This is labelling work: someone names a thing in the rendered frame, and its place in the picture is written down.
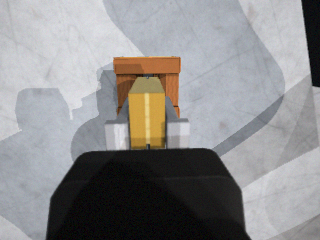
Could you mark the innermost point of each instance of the brown wooden block with yellow band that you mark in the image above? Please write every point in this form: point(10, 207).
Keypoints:
point(167, 69)

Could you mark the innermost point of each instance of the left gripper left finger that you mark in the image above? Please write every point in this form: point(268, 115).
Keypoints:
point(117, 132)

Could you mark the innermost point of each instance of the wooden sliding bevel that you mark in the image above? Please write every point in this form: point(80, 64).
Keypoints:
point(147, 113)

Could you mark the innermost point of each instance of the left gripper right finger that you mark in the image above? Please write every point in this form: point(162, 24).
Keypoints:
point(177, 130)

